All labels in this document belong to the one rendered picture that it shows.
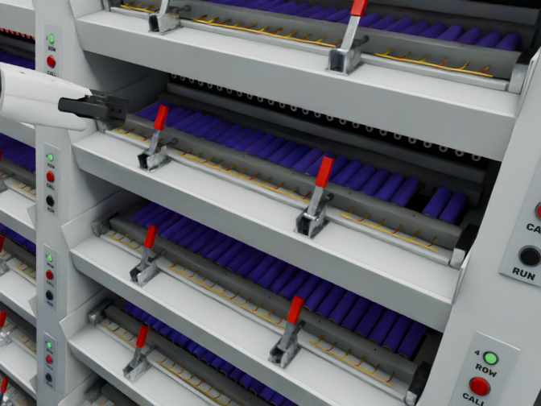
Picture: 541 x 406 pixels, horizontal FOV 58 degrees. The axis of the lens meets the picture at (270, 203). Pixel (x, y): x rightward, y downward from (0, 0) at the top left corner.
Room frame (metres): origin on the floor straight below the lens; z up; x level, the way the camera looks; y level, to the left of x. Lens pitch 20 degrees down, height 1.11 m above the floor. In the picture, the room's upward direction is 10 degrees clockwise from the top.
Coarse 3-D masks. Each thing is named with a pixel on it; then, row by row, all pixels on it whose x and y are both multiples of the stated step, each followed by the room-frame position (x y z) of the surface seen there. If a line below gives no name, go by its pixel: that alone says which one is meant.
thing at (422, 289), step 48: (144, 96) 0.86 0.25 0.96; (192, 96) 0.83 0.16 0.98; (96, 144) 0.73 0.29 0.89; (384, 144) 0.65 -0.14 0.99; (144, 192) 0.66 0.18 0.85; (192, 192) 0.61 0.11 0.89; (240, 192) 0.61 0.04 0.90; (288, 192) 0.61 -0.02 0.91; (240, 240) 0.57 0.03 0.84; (288, 240) 0.53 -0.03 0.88; (336, 240) 0.52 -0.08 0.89; (384, 288) 0.47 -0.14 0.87; (432, 288) 0.45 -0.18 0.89
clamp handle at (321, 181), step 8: (328, 160) 0.54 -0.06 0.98; (320, 168) 0.54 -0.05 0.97; (328, 168) 0.54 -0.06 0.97; (320, 176) 0.54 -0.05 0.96; (328, 176) 0.54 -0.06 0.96; (320, 184) 0.54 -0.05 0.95; (320, 192) 0.54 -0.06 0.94; (312, 200) 0.54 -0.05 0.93; (312, 208) 0.53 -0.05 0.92; (312, 216) 0.53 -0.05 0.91
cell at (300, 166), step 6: (312, 150) 0.68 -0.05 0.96; (318, 150) 0.68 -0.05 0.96; (306, 156) 0.66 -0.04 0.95; (312, 156) 0.66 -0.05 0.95; (318, 156) 0.67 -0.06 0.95; (300, 162) 0.64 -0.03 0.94; (306, 162) 0.65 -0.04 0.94; (312, 162) 0.66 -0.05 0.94; (294, 168) 0.63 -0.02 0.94; (300, 168) 0.63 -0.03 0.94; (306, 168) 0.64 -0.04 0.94
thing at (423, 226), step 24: (144, 120) 0.76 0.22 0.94; (192, 144) 0.69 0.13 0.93; (216, 144) 0.68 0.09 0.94; (216, 168) 0.65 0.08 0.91; (240, 168) 0.65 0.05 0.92; (264, 168) 0.62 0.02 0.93; (288, 168) 0.62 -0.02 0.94; (312, 192) 0.59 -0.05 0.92; (336, 192) 0.57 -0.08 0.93; (384, 216) 0.54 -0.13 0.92; (408, 216) 0.53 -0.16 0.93; (408, 240) 0.51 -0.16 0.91; (432, 240) 0.50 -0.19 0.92; (456, 240) 0.50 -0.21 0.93
